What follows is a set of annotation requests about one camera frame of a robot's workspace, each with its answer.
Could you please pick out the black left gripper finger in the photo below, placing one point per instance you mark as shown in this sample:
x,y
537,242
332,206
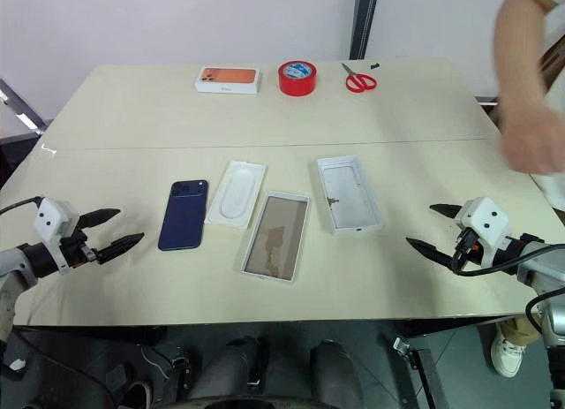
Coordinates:
x,y
119,246
100,216

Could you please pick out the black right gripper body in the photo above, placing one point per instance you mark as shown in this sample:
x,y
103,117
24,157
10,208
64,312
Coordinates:
x,y
465,250

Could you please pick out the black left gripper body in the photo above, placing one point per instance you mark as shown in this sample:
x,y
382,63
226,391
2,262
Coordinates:
x,y
77,250

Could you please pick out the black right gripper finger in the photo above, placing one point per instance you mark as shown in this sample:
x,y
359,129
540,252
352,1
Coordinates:
x,y
430,250
446,210

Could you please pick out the dark blue smartphone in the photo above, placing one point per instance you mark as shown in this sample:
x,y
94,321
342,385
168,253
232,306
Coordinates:
x,y
183,219

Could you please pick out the white phone box base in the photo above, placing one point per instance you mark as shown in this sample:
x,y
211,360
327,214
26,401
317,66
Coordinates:
x,y
348,194

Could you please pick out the white moulded tray insert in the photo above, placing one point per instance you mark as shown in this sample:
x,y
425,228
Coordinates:
x,y
236,194

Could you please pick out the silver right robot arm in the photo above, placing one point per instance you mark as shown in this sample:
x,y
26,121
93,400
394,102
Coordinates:
x,y
540,261

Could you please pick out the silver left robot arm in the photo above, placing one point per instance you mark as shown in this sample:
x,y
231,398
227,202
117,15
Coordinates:
x,y
17,263

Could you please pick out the person's bare forearm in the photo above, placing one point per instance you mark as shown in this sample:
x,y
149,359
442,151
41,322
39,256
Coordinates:
x,y
521,51

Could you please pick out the orange print phone box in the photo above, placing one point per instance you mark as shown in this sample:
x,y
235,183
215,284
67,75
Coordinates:
x,y
227,78

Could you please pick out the person's bare hand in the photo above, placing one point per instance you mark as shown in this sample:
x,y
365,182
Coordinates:
x,y
534,139

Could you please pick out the tan trouser leg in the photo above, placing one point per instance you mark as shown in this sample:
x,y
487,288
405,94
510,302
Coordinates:
x,y
523,331

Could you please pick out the white cloth garment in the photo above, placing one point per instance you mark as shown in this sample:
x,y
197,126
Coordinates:
x,y
552,190

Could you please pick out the white sneaker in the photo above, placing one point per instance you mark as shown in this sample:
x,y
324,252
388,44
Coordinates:
x,y
506,356

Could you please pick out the small white floor tag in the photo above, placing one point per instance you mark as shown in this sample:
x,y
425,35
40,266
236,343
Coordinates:
x,y
17,364

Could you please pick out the dark rounded shape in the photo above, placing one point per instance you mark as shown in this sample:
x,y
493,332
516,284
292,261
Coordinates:
x,y
229,365
335,373

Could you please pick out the red tape roll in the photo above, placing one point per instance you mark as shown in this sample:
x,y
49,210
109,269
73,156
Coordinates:
x,y
296,84

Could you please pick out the dark vertical pillar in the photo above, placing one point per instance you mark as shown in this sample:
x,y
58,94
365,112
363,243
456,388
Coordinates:
x,y
364,20

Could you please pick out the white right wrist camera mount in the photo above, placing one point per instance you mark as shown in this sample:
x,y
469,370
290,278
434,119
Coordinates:
x,y
485,221

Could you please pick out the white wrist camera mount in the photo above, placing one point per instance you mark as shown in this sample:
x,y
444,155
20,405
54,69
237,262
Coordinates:
x,y
485,221
50,217

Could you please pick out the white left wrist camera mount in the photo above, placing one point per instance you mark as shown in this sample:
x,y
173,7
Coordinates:
x,y
50,217

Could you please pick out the metal table leg bracket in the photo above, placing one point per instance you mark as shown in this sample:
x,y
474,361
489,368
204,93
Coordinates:
x,y
419,369

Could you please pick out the grey metal frame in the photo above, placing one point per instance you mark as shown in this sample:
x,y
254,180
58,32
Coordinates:
x,y
22,111

